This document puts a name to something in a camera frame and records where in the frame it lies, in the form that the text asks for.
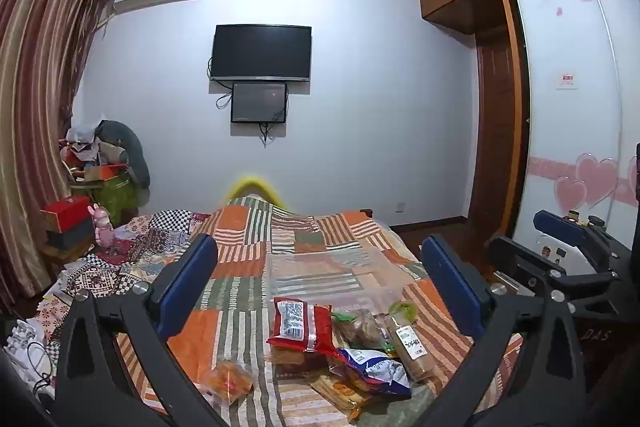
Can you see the pink plush toy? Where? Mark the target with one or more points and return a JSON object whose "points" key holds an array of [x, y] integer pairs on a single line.
{"points": [[102, 229]]}

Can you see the checkered patterned quilt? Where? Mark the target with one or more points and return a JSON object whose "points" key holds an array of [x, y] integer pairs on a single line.
{"points": [[125, 257]]}

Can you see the long yellow pastry packet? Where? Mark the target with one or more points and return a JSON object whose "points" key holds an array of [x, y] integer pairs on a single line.
{"points": [[340, 394]]}

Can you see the beige cracker pack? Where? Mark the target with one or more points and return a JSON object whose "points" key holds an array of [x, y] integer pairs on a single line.
{"points": [[415, 352]]}

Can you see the red gift box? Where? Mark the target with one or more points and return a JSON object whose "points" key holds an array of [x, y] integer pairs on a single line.
{"points": [[67, 212]]}

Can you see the wooden bed frame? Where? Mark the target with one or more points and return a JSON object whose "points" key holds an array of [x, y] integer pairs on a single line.
{"points": [[367, 211]]}

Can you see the yellow curved frame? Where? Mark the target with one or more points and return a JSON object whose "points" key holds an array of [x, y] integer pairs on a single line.
{"points": [[255, 184]]}

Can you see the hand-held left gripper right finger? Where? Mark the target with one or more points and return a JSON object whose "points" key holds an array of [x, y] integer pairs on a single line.
{"points": [[455, 287]]}

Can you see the white heart-patterned sliding door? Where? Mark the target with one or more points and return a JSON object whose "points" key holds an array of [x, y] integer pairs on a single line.
{"points": [[560, 147]]}

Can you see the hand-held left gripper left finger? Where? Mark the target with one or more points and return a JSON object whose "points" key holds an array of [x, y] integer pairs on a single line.
{"points": [[187, 279]]}

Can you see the striped brown curtain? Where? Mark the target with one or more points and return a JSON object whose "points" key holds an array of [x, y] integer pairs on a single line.
{"points": [[35, 107]]}

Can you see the flat orange box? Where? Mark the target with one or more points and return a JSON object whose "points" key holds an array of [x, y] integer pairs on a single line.
{"points": [[102, 171]]}

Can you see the green jelly cup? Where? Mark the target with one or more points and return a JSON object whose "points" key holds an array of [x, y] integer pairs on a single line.
{"points": [[404, 311]]}

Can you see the clear plastic container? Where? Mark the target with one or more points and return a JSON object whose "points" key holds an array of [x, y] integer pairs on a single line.
{"points": [[325, 274]]}

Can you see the pile of bags and papers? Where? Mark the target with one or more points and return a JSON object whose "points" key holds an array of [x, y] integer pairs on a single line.
{"points": [[82, 149]]}

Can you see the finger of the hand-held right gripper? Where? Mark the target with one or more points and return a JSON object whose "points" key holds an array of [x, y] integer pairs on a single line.
{"points": [[560, 227], [515, 257]]}

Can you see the orange patchwork blanket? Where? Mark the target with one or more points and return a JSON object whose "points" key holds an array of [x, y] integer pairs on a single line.
{"points": [[310, 232]]}

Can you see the red and white sticker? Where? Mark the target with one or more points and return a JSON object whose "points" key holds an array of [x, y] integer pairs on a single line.
{"points": [[567, 80]]}

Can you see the black wall television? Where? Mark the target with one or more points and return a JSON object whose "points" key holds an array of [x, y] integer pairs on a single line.
{"points": [[260, 52]]}

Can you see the small orange pastry packet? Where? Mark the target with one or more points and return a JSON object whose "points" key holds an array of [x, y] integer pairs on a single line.
{"points": [[230, 379]]}

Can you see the small black wall monitor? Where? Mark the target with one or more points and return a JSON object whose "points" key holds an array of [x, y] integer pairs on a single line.
{"points": [[259, 103]]}

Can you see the red snack packet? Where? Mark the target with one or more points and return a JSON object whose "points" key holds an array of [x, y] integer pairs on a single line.
{"points": [[300, 324]]}

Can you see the small wooden table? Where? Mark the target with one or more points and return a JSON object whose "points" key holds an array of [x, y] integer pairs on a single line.
{"points": [[65, 254]]}

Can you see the clear bag of brown cookies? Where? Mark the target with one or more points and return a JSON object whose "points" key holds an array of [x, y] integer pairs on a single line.
{"points": [[360, 329]]}

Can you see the dark grey box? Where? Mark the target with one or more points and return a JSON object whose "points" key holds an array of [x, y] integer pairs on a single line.
{"points": [[70, 237]]}

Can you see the blue and white snack bag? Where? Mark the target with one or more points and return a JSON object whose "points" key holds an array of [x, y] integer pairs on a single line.
{"points": [[375, 369]]}

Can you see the green cardboard box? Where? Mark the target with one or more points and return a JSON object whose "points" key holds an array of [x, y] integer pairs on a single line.
{"points": [[117, 202]]}

